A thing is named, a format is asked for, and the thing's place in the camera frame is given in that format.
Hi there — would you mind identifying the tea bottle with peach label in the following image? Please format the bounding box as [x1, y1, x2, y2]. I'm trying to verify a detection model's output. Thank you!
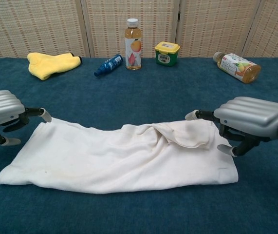
[125, 18, 143, 71]

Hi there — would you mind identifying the white T-shirt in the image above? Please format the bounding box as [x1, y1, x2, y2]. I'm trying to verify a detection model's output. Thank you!
[0, 118, 239, 195]

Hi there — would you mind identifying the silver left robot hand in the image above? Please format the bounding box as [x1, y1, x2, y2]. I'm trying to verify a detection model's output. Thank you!
[0, 90, 53, 146]

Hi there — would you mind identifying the yellow cloth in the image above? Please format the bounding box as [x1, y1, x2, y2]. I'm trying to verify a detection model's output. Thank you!
[27, 52, 83, 81]

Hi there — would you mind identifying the blue carpet table cover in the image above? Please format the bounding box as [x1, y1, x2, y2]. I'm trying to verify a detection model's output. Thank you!
[0, 57, 278, 234]

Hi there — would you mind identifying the green container with yellow lid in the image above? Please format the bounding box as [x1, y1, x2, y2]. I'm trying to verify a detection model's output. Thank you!
[154, 41, 181, 67]

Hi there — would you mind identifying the blue plastic bottle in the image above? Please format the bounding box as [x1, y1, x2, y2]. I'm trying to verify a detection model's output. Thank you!
[93, 54, 124, 78]

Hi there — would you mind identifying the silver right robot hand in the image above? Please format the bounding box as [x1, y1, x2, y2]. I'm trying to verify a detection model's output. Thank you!
[185, 96, 278, 157]

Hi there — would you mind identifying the tea bottle with green label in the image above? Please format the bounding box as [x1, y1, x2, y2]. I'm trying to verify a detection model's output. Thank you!
[213, 51, 261, 84]

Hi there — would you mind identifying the beige woven screen panel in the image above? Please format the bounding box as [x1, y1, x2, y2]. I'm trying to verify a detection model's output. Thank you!
[0, 0, 92, 59]
[81, 0, 182, 59]
[176, 0, 263, 59]
[242, 0, 278, 59]

